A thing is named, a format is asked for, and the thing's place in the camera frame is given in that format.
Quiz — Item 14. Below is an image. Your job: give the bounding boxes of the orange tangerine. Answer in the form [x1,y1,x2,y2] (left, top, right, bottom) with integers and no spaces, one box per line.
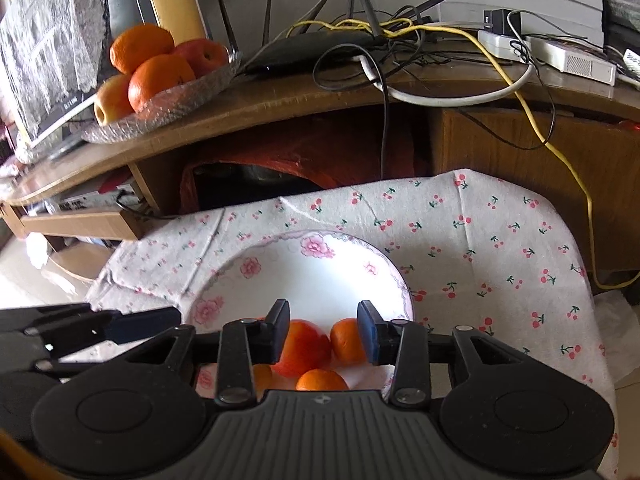
[295,368,349,391]
[330,318,367,366]

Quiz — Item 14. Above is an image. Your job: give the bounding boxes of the large red-orange tomato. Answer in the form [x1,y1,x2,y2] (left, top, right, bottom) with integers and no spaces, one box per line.
[272,320,332,378]

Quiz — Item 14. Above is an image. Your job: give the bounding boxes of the orange tangerine front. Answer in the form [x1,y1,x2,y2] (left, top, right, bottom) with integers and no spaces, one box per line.
[295,368,349,391]

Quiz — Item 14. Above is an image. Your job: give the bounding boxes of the red cherry tomato with stem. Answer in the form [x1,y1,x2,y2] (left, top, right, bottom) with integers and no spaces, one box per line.
[253,364,273,399]

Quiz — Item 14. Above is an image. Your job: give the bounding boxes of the white floral ceramic plate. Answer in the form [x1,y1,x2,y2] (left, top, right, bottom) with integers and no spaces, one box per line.
[179,230,417,401]

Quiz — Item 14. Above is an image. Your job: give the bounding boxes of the cherry print tablecloth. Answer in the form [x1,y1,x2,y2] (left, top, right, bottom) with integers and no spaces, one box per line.
[84,168,622,478]

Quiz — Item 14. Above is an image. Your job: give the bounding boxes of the red plastic bag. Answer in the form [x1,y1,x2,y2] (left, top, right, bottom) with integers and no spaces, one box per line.
[179,118,432,214]

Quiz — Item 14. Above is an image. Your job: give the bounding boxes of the glass fruit bowl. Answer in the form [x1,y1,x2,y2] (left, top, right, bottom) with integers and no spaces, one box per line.
[81,52,242,144]

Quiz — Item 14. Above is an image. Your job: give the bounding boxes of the yellow apple in bowl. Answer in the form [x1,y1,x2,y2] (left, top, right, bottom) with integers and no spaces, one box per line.
[93,74,134,126]

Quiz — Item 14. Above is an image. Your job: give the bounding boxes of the wooden TV stand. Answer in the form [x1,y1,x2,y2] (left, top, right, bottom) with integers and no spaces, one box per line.
[1,68,639,271]

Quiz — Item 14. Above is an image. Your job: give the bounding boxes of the front orange in bowl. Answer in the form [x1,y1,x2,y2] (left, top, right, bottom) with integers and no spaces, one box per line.
[128,53,195,113]

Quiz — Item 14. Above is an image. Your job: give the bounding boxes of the orange in bowl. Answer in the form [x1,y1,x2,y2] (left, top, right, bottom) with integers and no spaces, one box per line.
[128,53,195,113]
[110,24,175,75]
[174,38,229,78]

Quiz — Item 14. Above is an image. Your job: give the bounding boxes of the right orange in bowl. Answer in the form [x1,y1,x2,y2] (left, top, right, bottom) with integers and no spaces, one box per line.
[174,38,229,78]

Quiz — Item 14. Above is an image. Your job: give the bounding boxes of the top orange in bowl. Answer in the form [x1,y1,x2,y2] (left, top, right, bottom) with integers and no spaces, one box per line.
[110,24,175,75]

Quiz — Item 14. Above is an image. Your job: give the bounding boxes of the television with lace cover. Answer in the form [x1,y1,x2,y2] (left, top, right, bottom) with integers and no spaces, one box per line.
[1,0,156,164]

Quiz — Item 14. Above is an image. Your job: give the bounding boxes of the black wifi router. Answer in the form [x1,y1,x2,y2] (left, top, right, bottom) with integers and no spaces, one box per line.
[218,0,446,78]

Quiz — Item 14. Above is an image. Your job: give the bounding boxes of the white power strip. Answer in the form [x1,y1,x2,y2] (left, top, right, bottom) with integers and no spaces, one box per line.
[477,30,617,86]

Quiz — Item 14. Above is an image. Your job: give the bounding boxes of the black power adapter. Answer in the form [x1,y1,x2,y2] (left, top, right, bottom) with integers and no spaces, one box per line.
[483,9,522,37]

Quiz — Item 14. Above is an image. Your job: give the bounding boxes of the white set-top box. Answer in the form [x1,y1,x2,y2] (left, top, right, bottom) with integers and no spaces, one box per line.
[623,49,640,76]

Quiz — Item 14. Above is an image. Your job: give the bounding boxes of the yellow cable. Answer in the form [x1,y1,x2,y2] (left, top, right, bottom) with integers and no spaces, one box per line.
[284,16,640,291]

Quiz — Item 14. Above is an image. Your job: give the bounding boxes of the white thick cable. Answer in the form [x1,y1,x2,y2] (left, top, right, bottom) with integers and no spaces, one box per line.
[357,54,536,109]

